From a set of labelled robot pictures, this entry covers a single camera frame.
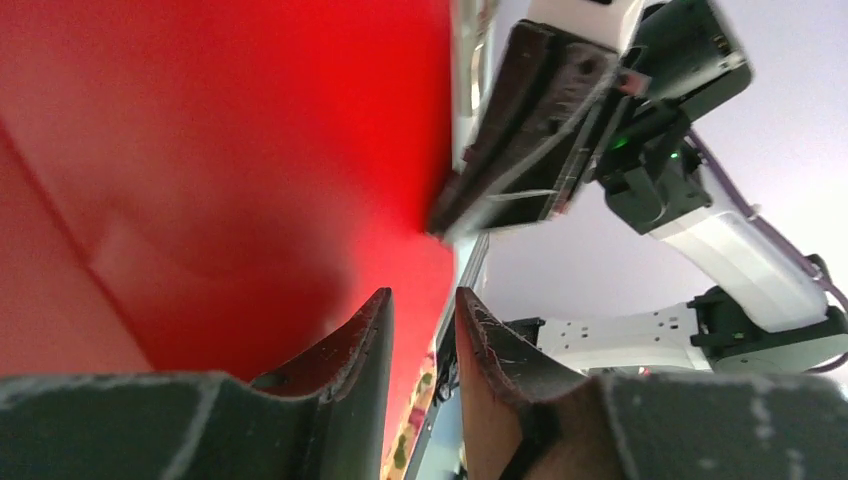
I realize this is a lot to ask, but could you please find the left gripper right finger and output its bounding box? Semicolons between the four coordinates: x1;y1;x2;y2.
455;287;847;479

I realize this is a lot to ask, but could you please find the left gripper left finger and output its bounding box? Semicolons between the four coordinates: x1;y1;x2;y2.
1;288;394;479

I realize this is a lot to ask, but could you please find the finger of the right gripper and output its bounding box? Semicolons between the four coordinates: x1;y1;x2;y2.
428;20;620;236

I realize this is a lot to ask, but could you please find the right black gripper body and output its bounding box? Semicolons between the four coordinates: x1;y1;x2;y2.
593;1;753;235

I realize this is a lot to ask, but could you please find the red box lid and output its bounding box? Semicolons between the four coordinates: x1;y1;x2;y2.
1;1;454;441

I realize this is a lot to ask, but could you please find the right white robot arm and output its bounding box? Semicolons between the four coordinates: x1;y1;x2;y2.
428;1;847;373

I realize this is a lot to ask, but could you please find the floral serving tray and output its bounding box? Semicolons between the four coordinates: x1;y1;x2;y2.
381;351;438;480

